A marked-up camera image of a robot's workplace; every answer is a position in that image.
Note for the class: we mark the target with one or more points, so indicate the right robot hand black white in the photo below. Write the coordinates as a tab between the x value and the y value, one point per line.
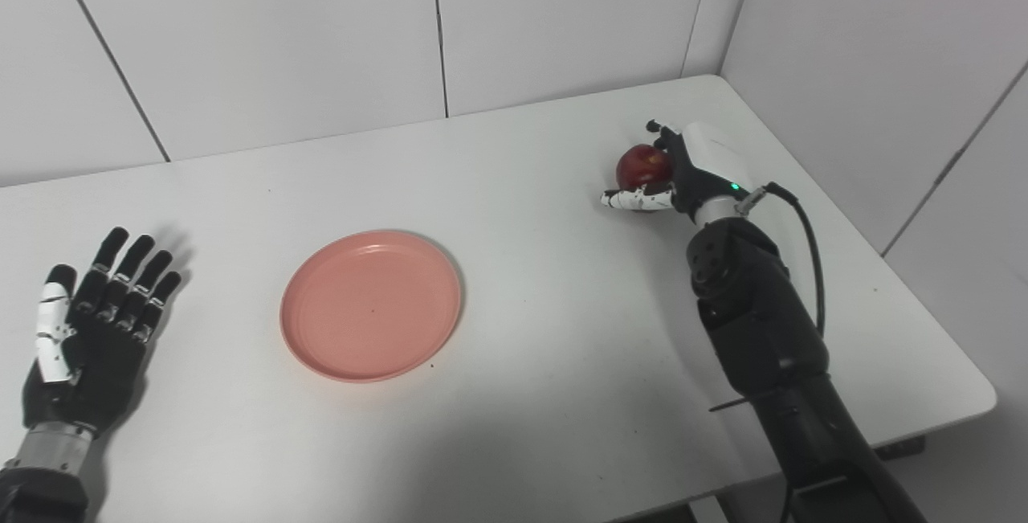
699	169

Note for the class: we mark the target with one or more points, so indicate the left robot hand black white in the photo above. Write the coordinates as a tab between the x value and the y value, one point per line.
92	342

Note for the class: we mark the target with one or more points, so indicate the red apple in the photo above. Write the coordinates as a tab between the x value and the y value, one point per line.
641	165

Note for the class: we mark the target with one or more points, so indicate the pink plate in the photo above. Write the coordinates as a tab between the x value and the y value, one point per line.
371	305

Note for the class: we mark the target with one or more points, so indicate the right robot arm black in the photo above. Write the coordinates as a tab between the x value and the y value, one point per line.
779	354

